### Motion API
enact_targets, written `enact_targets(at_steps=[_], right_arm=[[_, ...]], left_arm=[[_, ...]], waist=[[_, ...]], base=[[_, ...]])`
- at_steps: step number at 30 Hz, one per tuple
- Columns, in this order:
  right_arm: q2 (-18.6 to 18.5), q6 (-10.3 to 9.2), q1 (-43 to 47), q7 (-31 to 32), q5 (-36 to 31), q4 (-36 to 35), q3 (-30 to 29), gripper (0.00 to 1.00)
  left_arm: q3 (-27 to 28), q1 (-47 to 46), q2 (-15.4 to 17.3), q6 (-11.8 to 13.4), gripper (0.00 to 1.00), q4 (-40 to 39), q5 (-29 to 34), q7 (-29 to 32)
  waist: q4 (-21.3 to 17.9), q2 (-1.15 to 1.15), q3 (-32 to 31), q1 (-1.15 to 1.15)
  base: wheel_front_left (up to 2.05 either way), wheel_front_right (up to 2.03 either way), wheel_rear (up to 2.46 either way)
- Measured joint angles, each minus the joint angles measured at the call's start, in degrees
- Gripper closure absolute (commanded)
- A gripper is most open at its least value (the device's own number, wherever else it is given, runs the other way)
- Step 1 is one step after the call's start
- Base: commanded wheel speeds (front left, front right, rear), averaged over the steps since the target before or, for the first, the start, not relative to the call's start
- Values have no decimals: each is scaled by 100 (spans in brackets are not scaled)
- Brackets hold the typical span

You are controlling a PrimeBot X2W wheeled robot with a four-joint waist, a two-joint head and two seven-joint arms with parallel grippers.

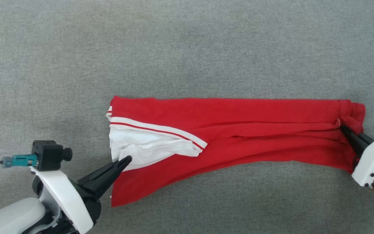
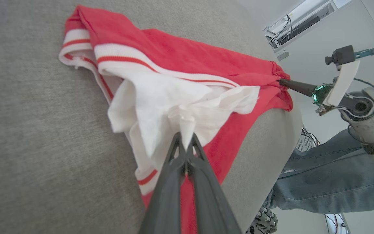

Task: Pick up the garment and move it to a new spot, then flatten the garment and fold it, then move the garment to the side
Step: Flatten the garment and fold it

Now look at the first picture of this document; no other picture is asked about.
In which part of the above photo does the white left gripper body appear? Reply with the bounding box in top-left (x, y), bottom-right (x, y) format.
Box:
top-left (31, 166), bottom-right (102, 234)

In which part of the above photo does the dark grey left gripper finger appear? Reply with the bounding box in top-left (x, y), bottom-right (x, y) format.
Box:
top-left (82, 162), bottom-right (131, 200)
top-left (77, 155), bottom-right (132, 186)

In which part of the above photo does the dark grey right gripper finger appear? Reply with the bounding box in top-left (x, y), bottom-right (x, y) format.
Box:
top-left (340, 126), bottom-right (365, 160)
top-left (353, 130), bottom-right (374, 149)

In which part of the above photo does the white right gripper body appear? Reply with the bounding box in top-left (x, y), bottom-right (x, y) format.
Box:
top-left (351, 132), bottom-right (374, 189)

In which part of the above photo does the red and white striped garment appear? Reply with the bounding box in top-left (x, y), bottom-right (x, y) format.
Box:
top-left (106, 95), bottom-right (366, 208)

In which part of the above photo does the teal left cable connector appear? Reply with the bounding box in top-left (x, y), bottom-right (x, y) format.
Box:
top-left (2, 154), bottom-right (39, 168)

